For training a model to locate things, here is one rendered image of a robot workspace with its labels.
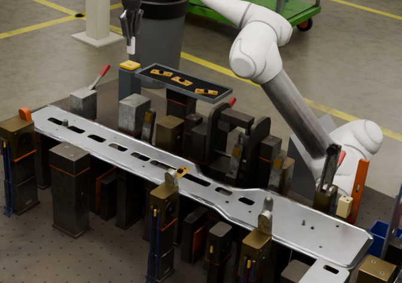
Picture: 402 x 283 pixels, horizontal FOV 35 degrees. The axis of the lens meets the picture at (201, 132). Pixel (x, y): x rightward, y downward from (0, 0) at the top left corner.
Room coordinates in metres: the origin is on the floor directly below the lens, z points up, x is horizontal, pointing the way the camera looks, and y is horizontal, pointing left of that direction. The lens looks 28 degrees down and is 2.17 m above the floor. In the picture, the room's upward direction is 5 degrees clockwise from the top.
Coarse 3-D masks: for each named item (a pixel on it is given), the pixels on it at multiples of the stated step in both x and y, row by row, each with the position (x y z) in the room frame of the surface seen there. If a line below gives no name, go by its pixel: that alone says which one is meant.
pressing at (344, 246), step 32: (64, 128) 2.11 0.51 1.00; (96, 128) 2.14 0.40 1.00; (128, 160) 1.92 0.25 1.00; (160, 160) 1.94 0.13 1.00; (192, 192) 1.76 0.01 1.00; (256, 192) 1.79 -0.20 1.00; (256, 224) 1.61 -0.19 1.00; (288, 224) 1.62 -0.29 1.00; (320, 224) 1.64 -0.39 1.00; (352, 224) 1.65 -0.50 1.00; (320, 256) 1.48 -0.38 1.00; (352, 256) 1.49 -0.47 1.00
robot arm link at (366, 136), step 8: (360, 120) 2.27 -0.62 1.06; (368, 120) 2.28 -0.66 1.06; (344, 128) 2.27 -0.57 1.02; (352, 128) 2.24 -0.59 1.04; (360, 128) 2.22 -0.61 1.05; (368, 128) 2.22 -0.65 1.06; (376, 128) 2.25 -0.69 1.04; (336, 136) 2.26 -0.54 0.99; (344, 136) 2.22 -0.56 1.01; (352, 136) 2.21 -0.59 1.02; (360, 136) 2.19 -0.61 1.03; (368, 136) 2.19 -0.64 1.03; (376, 136) 2.21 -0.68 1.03; (344, 144) 2.18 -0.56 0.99; (352, 144) 2.18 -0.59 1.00; (360, 144) 2.18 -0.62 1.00; (368, 144) 2.18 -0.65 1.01; (376, 144) 2.19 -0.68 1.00; (368, 152) 2.18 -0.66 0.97; (376, 152) 2.20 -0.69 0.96; (368, 160) 2.18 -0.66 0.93
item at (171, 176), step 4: (168, 172) 1.70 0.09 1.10; (172, 172) 1.71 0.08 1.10; (168, 176) 1.71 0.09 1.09; (172, 176) 1.70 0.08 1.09; (176, 176) 1.71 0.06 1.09; (168, 180) 1.71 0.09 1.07; (172, 180) 1.70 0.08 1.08; (176, 180) 1.71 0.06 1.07; (168, 184) 1.71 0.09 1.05; (172, 184) 1.70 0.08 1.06; (176, 184) 1.71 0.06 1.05
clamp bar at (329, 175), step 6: (330, 144) 1.77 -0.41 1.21; (336, 144) 1.77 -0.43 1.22; (330, 150) 1.74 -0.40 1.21; (336, 150) 1.76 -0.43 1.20; (330, 156) 1.77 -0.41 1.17; (336, 156) 1.75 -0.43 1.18; (330, 162) 1.76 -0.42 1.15; (336, 162) 1.75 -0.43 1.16; (324, 168) 1.76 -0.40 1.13; (330, 168) 1.76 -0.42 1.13; (324, 174) 1.76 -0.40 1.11; (330, 174) 1.75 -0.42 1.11; (324, 180) 1.76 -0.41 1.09; (330, 180) 1.74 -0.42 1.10; (330, 186) 1.74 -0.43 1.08; (318, 192) 1.75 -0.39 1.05
